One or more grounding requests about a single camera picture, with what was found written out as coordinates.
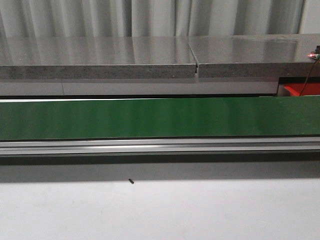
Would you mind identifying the green conveyor belt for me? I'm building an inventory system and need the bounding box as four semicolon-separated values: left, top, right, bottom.
0;96;320;141

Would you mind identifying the red black wire pair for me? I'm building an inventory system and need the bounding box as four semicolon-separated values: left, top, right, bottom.
299;58;320;96

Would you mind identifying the small green circuit board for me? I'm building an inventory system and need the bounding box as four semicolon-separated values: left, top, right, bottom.
307;51;320;60

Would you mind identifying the red plastic tray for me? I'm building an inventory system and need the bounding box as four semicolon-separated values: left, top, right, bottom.
284;83;320;97

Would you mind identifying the white pleated curtain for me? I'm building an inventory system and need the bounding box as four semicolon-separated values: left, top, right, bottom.
0;0;320;38

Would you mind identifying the grey granite counter slab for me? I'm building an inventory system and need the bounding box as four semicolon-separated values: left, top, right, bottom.
187;33;320;78
0;36;197;80

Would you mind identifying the aluminium conveyor frame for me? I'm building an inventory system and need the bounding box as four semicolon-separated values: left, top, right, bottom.
0;136;320;166

